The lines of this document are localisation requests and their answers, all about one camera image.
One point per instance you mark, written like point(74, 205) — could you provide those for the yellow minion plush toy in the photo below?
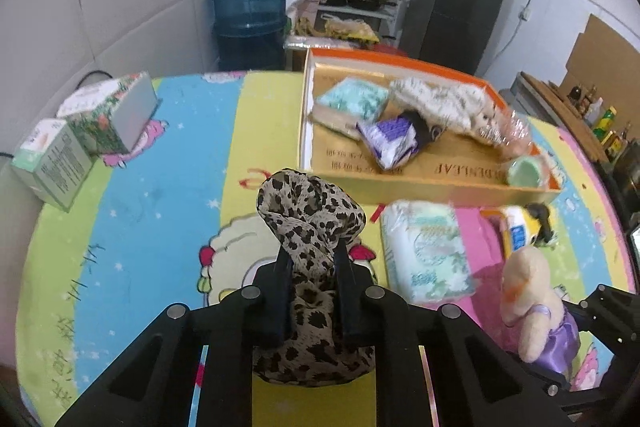
point(520, 226)

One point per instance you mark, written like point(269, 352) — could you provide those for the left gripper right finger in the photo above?
point(435, 367)

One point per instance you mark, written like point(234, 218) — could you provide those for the black frying pan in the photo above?
point(370, 5)

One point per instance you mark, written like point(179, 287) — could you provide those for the brown cardboard sheet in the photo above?
point(602, 58)

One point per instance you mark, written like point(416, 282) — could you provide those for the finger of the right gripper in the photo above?
point(611, 316)

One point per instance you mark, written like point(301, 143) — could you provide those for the floral tissue box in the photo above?
point(109, 116)

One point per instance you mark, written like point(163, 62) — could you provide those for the leopard print cloth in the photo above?
point(311, 218)

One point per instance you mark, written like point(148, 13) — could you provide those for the banana bunch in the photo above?
point(304, 28)

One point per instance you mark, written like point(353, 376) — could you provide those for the green metal low table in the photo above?
point(296, 48)

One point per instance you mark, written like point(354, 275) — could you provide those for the green soft sponge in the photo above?
point(529, 171)

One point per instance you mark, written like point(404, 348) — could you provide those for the green bottle yellow cap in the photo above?
point(605, 123)

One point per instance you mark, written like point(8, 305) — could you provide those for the pink plastic container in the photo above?
point(308, 10)

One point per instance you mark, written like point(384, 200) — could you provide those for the grey cabinet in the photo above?
point(526, 100)

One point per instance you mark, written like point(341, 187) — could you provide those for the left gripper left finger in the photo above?
point(192, 367)

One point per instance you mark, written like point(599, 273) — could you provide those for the orange gold cardboard box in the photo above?
point(454, 169)

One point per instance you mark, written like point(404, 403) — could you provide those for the pink bunny plush doll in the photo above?
point(503, 129)

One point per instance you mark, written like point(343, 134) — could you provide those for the purple white small packet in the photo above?
point(392, 142)

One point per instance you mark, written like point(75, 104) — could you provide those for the teal tissue pack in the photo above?
point(350, 102)

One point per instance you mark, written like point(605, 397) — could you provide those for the teddy bear purple dress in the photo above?
point(548, 335)

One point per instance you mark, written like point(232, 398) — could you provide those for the green white tissue box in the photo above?
point(52, 163)

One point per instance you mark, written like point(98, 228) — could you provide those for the egg tray with eggs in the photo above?
point(351, 30)

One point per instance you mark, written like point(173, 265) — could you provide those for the red plastic basket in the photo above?
point(387, 49)

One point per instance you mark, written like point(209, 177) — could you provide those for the green white tissue pack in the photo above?
point(424, 254)

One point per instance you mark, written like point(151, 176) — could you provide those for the white speckled soft cloth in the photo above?
point(460, 107)

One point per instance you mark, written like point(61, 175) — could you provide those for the blue water jug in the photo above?
point(250, 34)

